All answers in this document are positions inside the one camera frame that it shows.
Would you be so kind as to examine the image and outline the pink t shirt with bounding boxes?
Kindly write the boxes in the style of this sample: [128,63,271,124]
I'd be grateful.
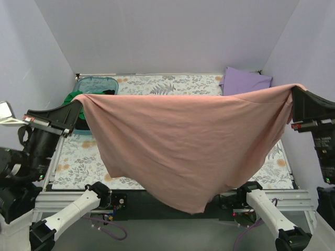
[76,84,294,214]

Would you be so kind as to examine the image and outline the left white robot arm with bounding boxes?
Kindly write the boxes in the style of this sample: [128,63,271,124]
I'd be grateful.
[1,101,111,250]

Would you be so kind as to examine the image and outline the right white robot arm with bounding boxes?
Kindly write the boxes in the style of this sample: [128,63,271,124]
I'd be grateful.
[237,87,334,250]

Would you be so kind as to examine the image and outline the black t shirt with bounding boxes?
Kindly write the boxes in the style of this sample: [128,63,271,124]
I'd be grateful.
[75,89,116,131]

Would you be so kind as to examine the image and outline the green t shirt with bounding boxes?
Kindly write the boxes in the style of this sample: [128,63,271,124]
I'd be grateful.
[63,90,85,120]

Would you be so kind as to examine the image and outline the teal plastic basket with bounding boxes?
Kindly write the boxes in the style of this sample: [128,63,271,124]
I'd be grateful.
[72,76,119,135]

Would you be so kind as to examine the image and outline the floral table mat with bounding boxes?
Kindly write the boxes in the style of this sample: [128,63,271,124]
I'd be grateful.
[49,75,296,190]

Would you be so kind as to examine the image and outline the folded purple t shirt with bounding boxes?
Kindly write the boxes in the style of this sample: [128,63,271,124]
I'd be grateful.
[219,67,272,96]

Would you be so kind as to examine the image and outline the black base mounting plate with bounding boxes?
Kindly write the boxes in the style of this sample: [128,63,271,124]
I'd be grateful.
[92,190,257,224]

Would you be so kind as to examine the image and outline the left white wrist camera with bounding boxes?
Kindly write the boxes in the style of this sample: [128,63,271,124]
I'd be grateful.
[0,101,26,127]

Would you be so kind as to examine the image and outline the aluminium frame rail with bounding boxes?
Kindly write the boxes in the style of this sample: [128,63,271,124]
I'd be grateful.
[32,187,316,238]

